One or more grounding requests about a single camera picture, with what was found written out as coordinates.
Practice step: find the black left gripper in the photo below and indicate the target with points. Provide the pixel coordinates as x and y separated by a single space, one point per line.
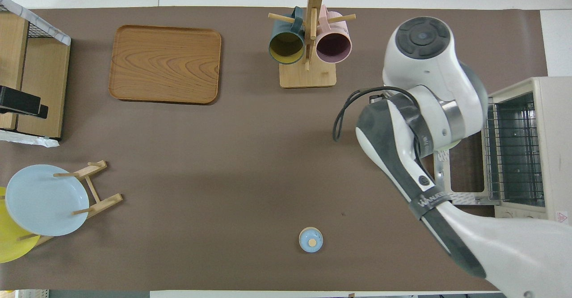
11 99

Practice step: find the oven door with glass window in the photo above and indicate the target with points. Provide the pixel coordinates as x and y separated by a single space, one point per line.
469 197

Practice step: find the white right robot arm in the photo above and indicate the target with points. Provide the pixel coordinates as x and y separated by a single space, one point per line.
424 65

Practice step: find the white toaster oven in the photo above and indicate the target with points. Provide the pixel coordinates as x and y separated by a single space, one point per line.
556 146

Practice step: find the wooden two-tier shelf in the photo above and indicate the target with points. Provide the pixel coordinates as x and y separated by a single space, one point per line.
44 88

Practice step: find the wooden shelf unit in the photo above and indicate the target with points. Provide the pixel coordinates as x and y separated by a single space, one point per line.
27 139

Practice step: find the light blue plate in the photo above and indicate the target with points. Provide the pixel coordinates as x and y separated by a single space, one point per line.
44 204

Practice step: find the wooden plate rack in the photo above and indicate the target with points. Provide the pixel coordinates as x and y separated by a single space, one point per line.
105 202

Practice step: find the wooden serving tray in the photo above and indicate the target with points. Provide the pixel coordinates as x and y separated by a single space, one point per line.
165 65

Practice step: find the yellow plate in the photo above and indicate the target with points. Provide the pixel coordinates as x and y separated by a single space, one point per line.
11 249

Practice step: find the brown table mat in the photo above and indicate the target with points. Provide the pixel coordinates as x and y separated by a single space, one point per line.
223 155

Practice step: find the dark teal mug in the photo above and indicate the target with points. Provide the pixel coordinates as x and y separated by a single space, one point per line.
286 48

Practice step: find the wooden mug rack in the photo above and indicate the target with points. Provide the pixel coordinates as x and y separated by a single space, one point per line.
308 78

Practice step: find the pink mug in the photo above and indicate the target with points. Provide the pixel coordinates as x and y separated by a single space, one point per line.
333 48

